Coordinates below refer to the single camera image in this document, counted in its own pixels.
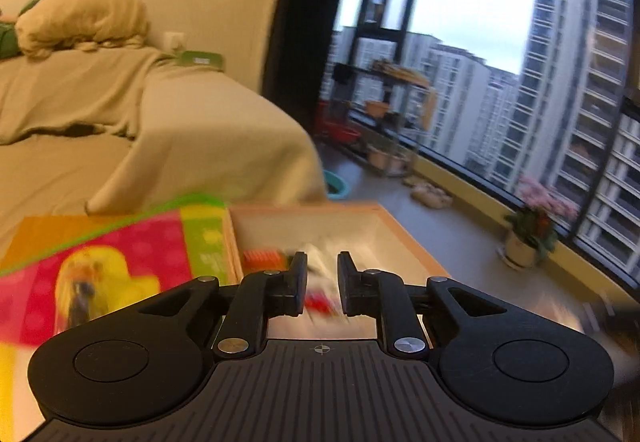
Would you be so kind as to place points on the yellow hanging cloth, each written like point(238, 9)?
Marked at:
point(426, 105)

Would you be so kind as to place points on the teal basin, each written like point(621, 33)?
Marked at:
point(336, 187)

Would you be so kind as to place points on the metal shelf rack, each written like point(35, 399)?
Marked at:
point(385, 122)

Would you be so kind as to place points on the red basin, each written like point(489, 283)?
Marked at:
point(342, 130)

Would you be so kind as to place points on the orange ridged object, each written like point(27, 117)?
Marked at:
point(260, 258)

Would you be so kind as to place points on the wooden tray box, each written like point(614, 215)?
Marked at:
point(395, 242)

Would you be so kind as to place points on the orange basin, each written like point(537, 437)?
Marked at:
point(376, 108)

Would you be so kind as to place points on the potted pink flower plant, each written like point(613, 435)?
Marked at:
point(535, 227)

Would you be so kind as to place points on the beige pillow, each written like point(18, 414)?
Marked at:
point(85, 25)

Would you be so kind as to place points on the beige bed with blanket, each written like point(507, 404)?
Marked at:
point(200, 132)

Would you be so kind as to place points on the dark curtain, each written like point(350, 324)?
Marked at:
point(300, 22)

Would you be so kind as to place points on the pair of white slippers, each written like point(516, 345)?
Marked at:
point(430, 194)

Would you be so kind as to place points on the green cushion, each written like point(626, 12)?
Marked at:
point(7, 40)

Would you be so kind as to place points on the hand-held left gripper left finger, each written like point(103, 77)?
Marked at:
point(300, 274)

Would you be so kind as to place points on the green digital clock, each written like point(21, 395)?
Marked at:
point(200, 59)

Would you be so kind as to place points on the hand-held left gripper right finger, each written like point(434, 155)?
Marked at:
point(344, 277)

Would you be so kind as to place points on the white wall socket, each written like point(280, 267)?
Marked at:
point(175, 42)

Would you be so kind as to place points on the white and red packet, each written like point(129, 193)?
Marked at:
point(321, 303)

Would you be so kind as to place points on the beige planter pot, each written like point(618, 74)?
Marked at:
point(382, 157)

